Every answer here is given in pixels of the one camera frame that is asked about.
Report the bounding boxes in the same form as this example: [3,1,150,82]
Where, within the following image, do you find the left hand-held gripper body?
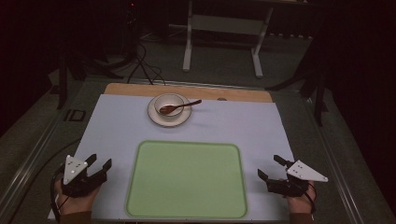
[61,155,107,198]

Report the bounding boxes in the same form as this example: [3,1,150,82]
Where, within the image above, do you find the black cable bundle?
[122,1,166,86]

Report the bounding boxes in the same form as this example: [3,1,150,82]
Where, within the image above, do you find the green tray mat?
[125,140,248,219]

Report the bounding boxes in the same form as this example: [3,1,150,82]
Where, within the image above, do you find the black tripod stand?
[49,52,125,110]
[265,31,330,127]

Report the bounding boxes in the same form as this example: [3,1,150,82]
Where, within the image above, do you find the white metal stand frame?
[182,0,275,79]

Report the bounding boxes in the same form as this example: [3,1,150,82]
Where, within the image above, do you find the person's right hand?
[284,180,317,215]

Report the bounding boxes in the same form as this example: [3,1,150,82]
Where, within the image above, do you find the brown wooden spoon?
[159,99,203,115]

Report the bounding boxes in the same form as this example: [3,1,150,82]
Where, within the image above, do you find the white table cover sheet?
[47,93,295,222]

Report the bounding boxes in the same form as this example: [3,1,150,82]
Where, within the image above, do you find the person's left hand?
[54,178,101,216]

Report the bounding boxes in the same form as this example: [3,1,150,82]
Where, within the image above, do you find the white bowl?
[153,93,185,119]

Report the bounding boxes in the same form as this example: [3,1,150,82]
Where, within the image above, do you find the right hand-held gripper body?
[266,160,329,198]

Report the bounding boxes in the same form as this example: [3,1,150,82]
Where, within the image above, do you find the white saucer plate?
[147,92,192,128]

